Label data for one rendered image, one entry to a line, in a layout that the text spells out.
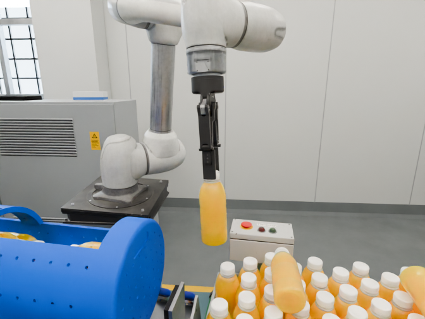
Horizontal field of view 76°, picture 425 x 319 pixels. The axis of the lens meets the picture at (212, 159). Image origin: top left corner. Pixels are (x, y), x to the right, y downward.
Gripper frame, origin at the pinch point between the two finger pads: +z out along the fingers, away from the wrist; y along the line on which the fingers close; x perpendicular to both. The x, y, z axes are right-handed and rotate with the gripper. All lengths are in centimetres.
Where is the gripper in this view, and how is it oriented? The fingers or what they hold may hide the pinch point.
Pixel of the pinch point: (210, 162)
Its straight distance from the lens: 65.9
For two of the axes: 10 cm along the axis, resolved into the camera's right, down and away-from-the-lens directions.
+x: 9.8, 0.0, -2.0
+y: -1.9, 1.9, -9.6
